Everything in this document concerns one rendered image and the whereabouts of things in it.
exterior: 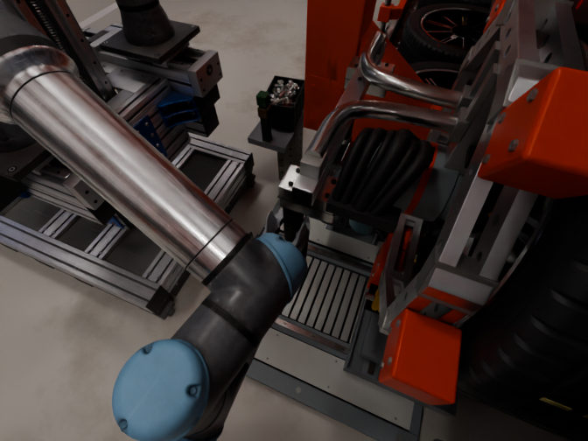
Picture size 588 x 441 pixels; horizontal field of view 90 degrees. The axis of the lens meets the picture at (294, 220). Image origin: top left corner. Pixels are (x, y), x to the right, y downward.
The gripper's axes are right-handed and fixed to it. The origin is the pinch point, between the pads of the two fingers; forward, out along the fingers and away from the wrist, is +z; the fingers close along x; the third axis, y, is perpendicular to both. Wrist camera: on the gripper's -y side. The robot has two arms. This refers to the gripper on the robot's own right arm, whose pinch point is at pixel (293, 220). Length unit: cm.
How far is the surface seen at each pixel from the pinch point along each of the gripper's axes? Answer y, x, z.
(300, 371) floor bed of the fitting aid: -75, -9, -14
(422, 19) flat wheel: -33, -8, 175
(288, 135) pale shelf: -38, 28, 62
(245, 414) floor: -83, 5, -34
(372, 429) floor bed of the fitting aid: -75, -37, -21
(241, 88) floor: -83, 101, 143
